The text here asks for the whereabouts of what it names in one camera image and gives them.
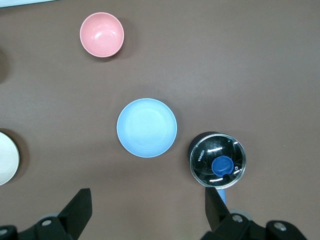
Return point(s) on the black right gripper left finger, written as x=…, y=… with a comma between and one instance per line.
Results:
x=75, y=212

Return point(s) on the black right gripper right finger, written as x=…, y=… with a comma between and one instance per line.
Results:
x=216, y=215

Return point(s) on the light blue plate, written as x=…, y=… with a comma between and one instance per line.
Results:
x=147, y=127

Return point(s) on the glass lid with blue knob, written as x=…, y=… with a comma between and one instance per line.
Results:
x=217, y=150

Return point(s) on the beige plate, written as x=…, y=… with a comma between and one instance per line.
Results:
x=7, y=160

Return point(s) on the pink bowl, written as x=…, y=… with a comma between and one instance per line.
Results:
x=101, y=35

